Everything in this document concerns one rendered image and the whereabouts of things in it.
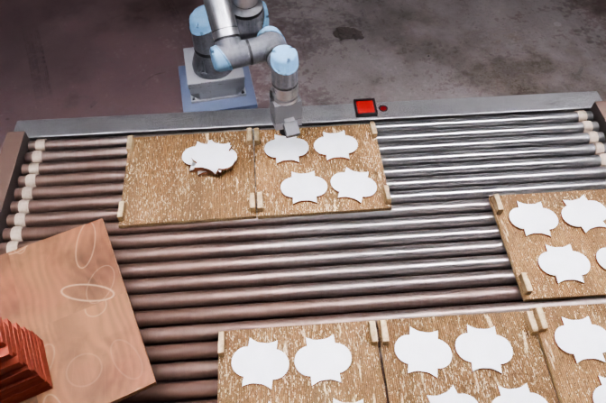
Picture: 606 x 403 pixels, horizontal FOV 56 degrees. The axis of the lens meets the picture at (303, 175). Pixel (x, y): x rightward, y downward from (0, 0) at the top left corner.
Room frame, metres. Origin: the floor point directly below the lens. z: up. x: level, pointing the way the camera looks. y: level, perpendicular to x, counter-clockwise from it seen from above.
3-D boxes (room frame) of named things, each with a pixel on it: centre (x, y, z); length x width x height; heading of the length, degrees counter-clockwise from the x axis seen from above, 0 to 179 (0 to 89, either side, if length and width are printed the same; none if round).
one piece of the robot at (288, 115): (1.19, 0.05, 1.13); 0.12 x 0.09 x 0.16; 18
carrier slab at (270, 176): (1.15, -0.05, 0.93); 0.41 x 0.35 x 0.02; 95
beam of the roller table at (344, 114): (1.40, -0.04, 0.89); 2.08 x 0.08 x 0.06; 95
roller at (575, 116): (1.33, -0.05, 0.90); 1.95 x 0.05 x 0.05; 95
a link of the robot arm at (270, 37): (1.31, 0.11, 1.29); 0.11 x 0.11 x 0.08; 20
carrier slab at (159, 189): (1.11, 0.36, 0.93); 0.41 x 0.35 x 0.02; 96
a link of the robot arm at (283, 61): (1.22, 0.06, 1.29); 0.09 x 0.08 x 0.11; 20
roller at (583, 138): (1.23, -0.06, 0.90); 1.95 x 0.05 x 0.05; 95
